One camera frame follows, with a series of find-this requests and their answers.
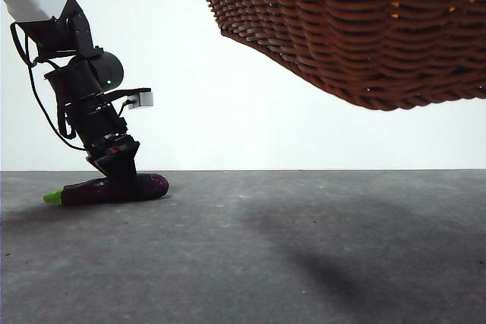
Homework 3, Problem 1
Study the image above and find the brown wicker basket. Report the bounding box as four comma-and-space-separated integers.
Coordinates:
180, 0, 486, 112

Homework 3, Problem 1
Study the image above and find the pale grey left wrist camera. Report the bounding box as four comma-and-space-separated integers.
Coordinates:
128, 90, 155, 111

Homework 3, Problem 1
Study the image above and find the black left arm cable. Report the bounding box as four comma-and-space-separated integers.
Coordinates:
10, 22, 87, 151

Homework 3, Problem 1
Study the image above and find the purple eggplant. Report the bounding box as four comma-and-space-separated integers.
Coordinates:
43, 172, 170, 206

